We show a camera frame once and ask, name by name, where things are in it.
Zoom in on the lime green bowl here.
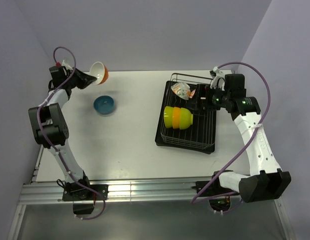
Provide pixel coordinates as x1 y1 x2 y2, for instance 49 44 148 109
179 108 193 130
163 106 174 129

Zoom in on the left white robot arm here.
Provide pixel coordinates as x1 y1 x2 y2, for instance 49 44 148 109
28 64 97 201

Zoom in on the white bowl orange outside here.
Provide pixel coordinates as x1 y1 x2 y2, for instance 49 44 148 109
89 61 109 85

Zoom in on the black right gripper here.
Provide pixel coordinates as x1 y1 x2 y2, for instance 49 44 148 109
186 83 231 111

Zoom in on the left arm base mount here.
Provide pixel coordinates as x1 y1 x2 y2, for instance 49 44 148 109
62 183 108 215

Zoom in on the grey wire dish rack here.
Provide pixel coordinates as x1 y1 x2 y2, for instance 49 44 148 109
159 72 219 148

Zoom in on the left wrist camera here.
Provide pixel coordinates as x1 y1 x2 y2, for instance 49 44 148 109
55 59 73 75

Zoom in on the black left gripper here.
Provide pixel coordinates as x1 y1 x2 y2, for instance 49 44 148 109
65 67 97 90

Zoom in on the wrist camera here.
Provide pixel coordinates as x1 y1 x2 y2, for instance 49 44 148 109
210 66 225 90
55 59 73 75

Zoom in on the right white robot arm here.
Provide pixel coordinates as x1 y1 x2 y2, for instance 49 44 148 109
191 68 291 204

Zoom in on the aluminium table edge rail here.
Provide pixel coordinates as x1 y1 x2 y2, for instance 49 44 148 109
17 174 282 206

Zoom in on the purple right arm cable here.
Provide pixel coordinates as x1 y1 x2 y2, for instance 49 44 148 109
191 61 272 214

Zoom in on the orange patterned white bowl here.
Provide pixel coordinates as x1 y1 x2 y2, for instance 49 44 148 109
189 89 196 99

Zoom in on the blue ceramic bowl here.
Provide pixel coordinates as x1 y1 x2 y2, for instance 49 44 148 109
93 95 115 115

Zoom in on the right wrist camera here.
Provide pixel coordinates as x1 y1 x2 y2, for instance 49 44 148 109
210 66 225 90

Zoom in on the orange plastic bowl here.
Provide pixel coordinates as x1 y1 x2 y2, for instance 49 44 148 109
172 107 181 129

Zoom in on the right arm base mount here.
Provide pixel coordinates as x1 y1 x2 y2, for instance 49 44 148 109
197 180 239 213

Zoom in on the black drip tray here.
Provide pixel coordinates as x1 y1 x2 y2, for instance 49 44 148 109
154 79 220 155

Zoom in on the floral orange green bowl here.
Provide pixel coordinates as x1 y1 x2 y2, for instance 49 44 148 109
171 82 191 101

